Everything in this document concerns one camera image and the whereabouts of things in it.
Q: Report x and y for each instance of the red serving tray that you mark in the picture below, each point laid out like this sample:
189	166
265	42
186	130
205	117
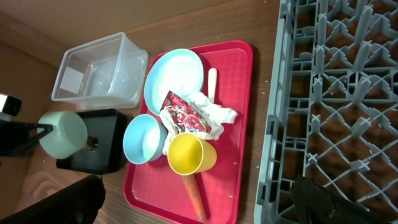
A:
155	188

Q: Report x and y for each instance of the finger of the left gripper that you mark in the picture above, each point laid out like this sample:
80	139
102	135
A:
34	132

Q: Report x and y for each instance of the yellow plastic cup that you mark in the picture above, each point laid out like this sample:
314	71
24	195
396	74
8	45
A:
189	154

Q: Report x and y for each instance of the red snack wrapper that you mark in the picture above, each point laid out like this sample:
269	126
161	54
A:
183	115

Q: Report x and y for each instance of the light blue bowl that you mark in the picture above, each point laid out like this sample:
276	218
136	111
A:
144	139

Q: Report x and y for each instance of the black waste tray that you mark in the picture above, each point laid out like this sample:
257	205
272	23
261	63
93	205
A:
108	126

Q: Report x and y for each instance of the light blue plate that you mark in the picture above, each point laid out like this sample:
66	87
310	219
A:
178	71

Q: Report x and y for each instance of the white plastic spoon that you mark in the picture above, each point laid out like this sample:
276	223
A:
212	81

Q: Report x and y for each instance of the white napkin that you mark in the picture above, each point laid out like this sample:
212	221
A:
214	114

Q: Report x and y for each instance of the grey dishwasher rack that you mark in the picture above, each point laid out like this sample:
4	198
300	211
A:
332	113

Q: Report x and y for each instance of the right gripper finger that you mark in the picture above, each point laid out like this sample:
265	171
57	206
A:
316	205

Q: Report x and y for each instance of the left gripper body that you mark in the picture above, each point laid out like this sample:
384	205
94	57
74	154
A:
9	138

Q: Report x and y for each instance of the brown food scrap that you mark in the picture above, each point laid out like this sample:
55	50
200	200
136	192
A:
91	143

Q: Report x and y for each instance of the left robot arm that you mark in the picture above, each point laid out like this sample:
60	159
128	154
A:
77	203

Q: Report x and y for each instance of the mint green bowl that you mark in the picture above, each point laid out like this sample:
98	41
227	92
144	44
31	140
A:
68	136

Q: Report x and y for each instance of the clear plastic bin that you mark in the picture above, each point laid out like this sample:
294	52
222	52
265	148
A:
105	73

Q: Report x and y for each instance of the orange carrot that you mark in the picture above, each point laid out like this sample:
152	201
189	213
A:
191	186

